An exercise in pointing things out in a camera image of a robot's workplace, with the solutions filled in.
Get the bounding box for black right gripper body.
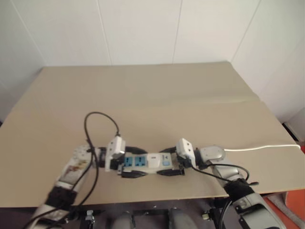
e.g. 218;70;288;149
176;154;192;173

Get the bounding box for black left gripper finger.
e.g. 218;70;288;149
118;169;146;179
124;146;149;156

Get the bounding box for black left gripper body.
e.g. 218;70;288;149
110;153;127;177

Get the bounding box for white power strip blue sockets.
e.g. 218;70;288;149
121;152;179;175

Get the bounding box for white charger block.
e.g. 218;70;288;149
147;153;161;168

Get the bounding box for orange seat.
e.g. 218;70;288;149
262;190;305;217

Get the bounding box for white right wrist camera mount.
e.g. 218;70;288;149
175;137;197;168

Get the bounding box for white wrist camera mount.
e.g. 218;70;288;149
175;137;197;168
104;135;126;173

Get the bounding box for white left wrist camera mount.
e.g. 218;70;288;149
104;135;126;173

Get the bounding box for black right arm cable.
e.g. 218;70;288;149
190;164;260;229

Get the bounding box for black frame under table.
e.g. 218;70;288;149
71;197;231;229

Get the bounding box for white power strip cable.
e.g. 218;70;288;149
223;143;301;153

